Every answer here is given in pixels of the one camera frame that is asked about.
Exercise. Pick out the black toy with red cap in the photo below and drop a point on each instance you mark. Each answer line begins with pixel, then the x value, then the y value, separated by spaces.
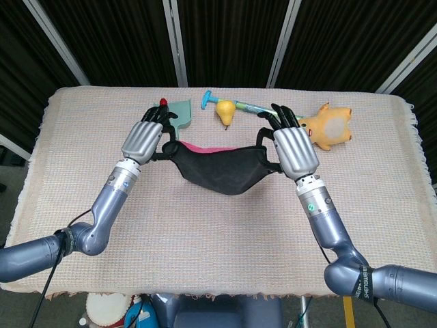
pixel 164 102

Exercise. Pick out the pink and grey cloth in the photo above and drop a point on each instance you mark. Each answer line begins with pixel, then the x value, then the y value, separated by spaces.
pixel 222 171

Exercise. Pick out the white round knitted object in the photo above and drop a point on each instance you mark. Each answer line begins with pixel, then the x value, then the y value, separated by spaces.
pixel 102 307

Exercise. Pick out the blue plastic object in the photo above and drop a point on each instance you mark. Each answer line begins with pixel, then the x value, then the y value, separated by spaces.
pixel 136 312

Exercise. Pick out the yellow pear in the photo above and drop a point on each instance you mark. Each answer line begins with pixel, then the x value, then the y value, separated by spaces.
pixel 225 111

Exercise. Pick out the green and blue toy pump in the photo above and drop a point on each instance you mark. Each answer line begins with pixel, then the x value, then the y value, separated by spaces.
pixel 208 99

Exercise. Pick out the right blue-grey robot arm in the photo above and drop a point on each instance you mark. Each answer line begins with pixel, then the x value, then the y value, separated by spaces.
pixel 327 218

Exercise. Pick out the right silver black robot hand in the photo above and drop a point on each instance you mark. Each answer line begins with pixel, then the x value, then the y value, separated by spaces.
pixel 295 150

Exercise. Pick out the white metal pole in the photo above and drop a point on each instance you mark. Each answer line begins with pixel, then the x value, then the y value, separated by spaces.
pixel 304 312

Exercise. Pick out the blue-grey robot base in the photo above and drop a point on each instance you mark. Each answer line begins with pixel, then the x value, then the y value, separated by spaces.
pixel 222 314

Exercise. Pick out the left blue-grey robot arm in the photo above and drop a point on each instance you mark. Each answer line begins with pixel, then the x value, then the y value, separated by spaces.
pixel 106 212

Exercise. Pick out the white metal frame post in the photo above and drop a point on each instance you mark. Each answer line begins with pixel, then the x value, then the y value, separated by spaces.
pixel 175 44
pixel 406 58
pixel 56 41
pixel 283 44
pixel 13 147

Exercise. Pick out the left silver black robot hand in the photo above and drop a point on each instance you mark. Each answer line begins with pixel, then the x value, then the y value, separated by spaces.
pixel 141 140

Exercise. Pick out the teal plastic dustpan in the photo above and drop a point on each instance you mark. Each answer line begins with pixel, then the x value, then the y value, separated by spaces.
pixel 182 112

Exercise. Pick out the yellow plush toy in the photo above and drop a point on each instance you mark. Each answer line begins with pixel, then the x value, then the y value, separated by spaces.
pixel 333 128

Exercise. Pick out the beige woven tablecloth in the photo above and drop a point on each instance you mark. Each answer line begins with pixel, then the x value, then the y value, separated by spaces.
pixel 218 232

